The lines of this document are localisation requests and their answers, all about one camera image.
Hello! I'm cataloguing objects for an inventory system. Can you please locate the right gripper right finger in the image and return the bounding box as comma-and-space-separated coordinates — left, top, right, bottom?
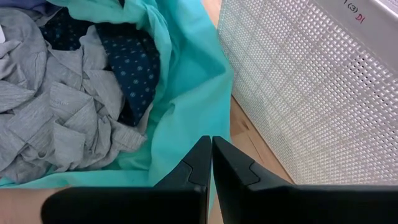
211, 136, 398, 224

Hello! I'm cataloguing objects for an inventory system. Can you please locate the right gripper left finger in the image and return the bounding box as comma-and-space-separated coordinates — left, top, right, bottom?
40, 135, 213, 224

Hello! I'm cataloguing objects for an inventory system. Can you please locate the navy dotted garment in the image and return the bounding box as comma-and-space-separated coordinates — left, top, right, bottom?
39, 7, 162, 127

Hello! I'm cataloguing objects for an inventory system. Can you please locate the turquoise garment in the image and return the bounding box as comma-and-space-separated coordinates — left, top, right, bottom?
0, 0, 234, 218

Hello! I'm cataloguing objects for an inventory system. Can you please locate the purple garment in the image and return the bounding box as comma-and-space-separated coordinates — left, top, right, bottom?
0, 0, 62, 16

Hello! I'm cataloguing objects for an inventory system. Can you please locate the white perforated plastic basket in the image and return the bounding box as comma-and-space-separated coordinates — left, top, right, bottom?
216, 0, 398, 187

